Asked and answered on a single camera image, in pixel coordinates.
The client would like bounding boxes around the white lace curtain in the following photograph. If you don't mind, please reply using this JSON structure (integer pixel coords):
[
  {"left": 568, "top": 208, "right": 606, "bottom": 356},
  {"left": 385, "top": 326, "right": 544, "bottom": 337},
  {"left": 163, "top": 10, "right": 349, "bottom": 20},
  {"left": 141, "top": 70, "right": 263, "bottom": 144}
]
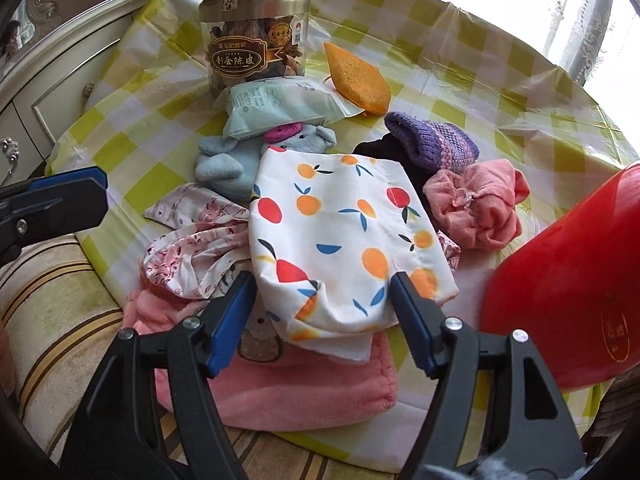
[{"left": 542, "top": 0, "right": 591, "bottom": 66}]

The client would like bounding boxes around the green checked plastic tablecloth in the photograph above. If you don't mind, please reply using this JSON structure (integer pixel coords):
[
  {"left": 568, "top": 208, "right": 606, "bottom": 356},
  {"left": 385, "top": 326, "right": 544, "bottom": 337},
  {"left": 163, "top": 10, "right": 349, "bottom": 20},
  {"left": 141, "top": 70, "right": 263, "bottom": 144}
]
[{"left": 47, "top": 0, "right": 640, "bottom": 471}]

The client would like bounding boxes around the black velvet scrunchie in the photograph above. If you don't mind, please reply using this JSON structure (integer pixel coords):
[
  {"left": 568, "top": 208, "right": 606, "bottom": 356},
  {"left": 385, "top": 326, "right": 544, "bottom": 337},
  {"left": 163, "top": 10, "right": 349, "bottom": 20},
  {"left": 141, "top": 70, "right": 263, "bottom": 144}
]
[{"left": 352, "top": 132, "right": 436, "bottom": 216}]

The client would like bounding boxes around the purple striped knit pouch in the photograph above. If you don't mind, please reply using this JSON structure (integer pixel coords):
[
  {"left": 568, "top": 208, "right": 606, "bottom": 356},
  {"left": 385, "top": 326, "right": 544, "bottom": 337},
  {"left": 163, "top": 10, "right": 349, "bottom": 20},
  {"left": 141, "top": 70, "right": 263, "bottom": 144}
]
[{"left": 384, "top": 111, "right": 480, "bottom": 171}]

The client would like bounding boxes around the pink cloth scrunchie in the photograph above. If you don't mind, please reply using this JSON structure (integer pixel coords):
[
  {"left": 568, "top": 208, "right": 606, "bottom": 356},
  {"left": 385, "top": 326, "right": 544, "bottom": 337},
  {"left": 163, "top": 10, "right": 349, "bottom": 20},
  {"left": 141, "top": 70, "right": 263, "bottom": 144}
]
[{"left": 422, "top": 159, "right": 531, "bottom": 250}]

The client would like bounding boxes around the clear jar with metal lid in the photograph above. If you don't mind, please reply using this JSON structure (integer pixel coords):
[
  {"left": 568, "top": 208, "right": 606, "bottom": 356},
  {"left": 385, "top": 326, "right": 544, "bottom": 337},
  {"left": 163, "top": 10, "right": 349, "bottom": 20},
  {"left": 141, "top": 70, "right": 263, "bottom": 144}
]
[{"left": 199, "top": 0, "right": 312, "bottom": 103}]

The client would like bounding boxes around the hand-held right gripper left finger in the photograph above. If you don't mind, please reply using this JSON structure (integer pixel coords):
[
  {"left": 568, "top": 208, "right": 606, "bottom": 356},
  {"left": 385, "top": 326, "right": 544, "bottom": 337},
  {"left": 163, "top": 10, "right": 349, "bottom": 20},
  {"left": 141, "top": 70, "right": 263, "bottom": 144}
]
[{"left": 60, "top": 270, "right": 258, "bottom": 480}]

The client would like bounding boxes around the blue elephant plush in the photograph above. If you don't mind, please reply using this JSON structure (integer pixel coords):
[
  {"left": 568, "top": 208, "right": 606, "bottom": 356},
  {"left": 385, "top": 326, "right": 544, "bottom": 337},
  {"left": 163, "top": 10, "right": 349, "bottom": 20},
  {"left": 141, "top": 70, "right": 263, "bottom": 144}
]
[{"left": 195, "top": 122, "right": 338, "bottom": 201}]

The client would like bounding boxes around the white fruit print cloth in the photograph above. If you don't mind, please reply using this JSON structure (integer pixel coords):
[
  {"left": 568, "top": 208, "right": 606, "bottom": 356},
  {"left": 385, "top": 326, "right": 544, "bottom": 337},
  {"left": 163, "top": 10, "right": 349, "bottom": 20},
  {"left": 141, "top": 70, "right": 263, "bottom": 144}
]
[{"left": 249, "top": 146, "right": 461, "bottom": 363}]

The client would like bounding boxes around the pink plush towel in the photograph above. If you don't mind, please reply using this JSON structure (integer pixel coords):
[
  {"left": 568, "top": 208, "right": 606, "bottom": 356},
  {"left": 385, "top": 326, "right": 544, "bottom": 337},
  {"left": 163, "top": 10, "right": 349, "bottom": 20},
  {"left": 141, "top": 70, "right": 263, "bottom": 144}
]
[{"left": 122, "top": 270, "right": 401, "bottom": 433}]

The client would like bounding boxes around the orange sponge pouch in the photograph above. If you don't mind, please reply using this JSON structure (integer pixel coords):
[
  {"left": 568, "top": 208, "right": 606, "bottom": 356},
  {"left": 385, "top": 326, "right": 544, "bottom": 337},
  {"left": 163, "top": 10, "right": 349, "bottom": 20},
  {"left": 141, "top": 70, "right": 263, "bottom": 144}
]
[{"left": 322, "top": 41, "right": 392, "bottom": 115}]

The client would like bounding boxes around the white carved dresser mirror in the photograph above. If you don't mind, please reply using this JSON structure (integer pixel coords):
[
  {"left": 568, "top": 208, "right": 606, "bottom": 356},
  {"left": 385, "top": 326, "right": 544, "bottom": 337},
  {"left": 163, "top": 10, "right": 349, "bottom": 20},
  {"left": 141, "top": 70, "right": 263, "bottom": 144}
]
[{"left": 0, "top": 0, "right": 61, "bottom": 81}]

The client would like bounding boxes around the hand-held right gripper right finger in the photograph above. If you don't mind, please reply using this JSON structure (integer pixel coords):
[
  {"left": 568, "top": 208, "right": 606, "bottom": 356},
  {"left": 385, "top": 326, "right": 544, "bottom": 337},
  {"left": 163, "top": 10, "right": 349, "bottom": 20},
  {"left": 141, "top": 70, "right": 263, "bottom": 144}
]
[{"left": 390, "top": 271, "right": 586, "bottom": 480}]

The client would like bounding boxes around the pink floral cloth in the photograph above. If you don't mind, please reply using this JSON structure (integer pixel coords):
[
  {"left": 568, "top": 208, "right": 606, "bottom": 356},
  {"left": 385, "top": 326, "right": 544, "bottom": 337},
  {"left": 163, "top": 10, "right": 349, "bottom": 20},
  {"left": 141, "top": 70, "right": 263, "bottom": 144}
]
[{"left": 142, "top": 182, "right": 253, "bottom": 302}]

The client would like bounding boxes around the pale green wet wipes pack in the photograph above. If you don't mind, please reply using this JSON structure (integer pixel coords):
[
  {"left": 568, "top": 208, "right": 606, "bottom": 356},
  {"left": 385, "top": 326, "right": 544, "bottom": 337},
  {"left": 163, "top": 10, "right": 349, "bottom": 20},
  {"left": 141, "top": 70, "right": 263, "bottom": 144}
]
[{"left": 221, "top": 79, "right": 366, "bottom": 138}]

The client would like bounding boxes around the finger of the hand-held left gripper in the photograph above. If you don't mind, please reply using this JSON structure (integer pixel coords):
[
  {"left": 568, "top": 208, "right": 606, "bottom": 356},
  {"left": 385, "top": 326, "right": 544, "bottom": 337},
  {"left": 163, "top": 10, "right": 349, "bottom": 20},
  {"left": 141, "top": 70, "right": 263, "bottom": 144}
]
[
  {"left": 27, "top": 166, "right": 107, "bottom": 193},
  {"left": 0, "top": 180, "right": 109, "bottom": 263}
]

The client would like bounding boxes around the white dresser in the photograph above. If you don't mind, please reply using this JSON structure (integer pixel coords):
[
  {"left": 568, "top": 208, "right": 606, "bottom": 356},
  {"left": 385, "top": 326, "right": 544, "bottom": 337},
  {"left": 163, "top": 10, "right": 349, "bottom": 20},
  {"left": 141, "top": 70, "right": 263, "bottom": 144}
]
[{"left": 0, "top": 0, "right": 173, "bottom": 181}]

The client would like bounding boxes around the red thermos flask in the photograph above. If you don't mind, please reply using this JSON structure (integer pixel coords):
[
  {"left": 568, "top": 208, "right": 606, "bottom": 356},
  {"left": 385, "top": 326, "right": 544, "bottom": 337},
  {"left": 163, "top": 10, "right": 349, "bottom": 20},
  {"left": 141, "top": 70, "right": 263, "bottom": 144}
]
[{"left": 480, "top": 162, "right": 640, "bottom": 393}]

